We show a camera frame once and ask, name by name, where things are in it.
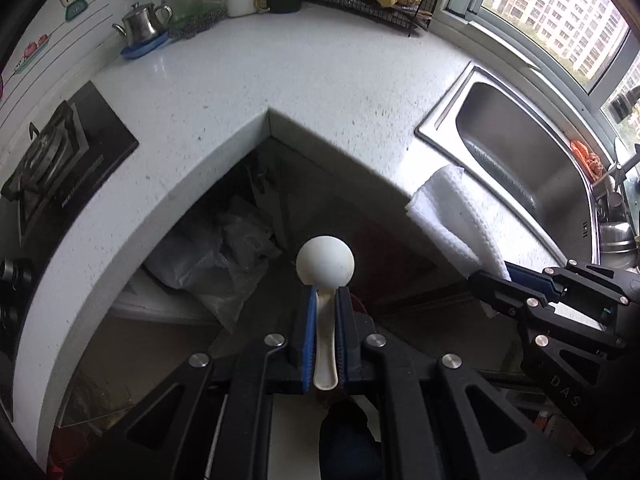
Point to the clear plastic bag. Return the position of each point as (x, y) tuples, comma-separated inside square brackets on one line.
[(200, 270)]

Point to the steel bowl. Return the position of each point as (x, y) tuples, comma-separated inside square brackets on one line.
[(617, 237)]

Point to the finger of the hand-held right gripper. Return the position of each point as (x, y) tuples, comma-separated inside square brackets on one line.
[(530, 275), (500, 292)]

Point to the white round plastic spoon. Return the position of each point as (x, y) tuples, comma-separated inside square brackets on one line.
[(325, 262)]

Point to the stainless steel sink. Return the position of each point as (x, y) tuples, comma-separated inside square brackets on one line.
[(525, 160)]

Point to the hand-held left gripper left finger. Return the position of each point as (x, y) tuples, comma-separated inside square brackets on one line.
[(311, 330)]

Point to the grey frame window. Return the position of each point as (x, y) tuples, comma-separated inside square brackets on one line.
[(525, 50)]

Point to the steel faucet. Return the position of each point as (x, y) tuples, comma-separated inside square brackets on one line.
[(612, 185)]

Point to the person's leg in jeans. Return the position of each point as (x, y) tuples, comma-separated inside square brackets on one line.
[(350, 440)]

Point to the black gas stove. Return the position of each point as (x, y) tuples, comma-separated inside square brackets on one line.
[(100, 135)]

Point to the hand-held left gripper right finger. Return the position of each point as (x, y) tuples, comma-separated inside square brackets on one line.
[(341, 335)]

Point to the white waffle cloth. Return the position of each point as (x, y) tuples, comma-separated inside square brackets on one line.
[(450, 210)]

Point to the blue plastic dish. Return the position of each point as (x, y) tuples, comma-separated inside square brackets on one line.
[(145, 51)]

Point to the stainless steel teapot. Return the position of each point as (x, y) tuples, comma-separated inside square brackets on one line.
[(142, 25)]

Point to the orange scrub cloth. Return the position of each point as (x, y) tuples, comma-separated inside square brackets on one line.
[(587, 160)]

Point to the apple tray wall sticker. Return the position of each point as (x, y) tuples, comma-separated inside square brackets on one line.
[(32, 52)]

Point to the black cylindrical object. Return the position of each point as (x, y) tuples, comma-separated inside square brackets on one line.
[(622, 105)]

